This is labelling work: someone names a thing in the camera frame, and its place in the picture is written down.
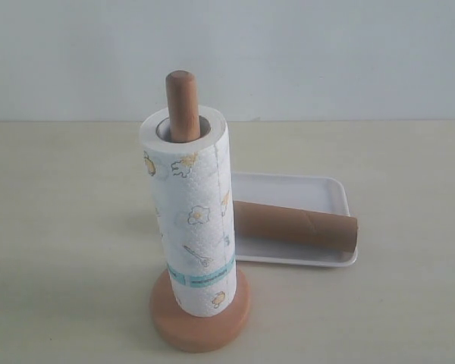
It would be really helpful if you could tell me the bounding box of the printed white paper towel roll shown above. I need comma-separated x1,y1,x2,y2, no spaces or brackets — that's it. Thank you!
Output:
140,106,237,317

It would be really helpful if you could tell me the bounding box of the brown cardboard tube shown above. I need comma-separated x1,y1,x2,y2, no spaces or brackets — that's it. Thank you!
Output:
234,201,359,253

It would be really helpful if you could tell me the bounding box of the wooden paper towel holder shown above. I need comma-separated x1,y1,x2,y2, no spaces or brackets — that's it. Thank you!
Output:
149,71,251,353

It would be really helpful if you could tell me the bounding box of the white rectangular tray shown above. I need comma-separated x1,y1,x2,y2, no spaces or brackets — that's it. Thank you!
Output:
232,172,358,268

